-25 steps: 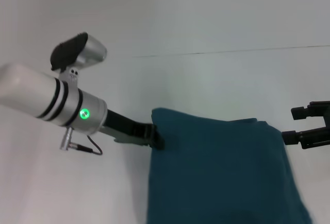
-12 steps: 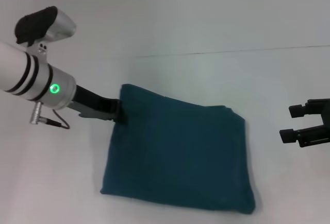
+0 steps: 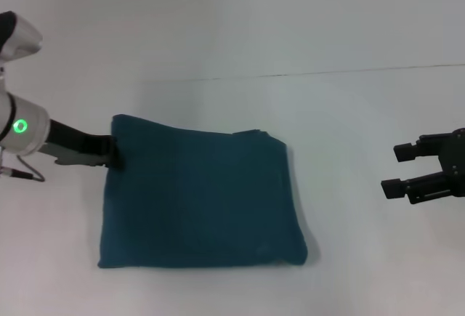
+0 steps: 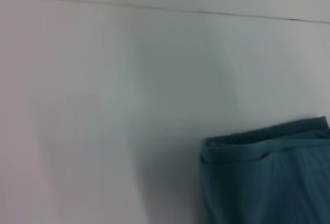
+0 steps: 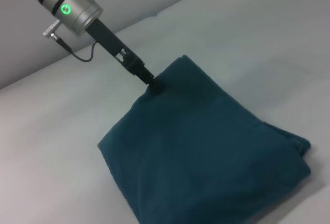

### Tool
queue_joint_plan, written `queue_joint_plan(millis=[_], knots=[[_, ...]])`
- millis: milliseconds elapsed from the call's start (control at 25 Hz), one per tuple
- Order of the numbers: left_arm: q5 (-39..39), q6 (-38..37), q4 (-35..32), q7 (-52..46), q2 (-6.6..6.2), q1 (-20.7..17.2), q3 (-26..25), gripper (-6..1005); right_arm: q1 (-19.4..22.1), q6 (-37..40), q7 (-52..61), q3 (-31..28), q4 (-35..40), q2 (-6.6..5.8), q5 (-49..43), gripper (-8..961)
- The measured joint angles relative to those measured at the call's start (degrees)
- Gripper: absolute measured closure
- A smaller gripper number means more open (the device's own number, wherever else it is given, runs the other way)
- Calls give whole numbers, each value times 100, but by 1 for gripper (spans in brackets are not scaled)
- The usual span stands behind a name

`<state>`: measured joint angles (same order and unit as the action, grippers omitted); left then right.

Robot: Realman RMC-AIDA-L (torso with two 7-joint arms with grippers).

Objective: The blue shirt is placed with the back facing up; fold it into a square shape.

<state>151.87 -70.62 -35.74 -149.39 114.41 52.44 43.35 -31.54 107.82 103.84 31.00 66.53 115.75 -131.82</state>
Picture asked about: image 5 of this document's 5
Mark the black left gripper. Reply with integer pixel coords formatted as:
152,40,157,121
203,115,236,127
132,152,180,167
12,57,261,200
85,19,165,95

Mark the teal blue shirt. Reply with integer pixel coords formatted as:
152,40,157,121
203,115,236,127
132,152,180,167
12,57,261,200
97,54,312,224

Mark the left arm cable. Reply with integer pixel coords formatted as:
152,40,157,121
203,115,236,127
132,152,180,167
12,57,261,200
42,20,98,63

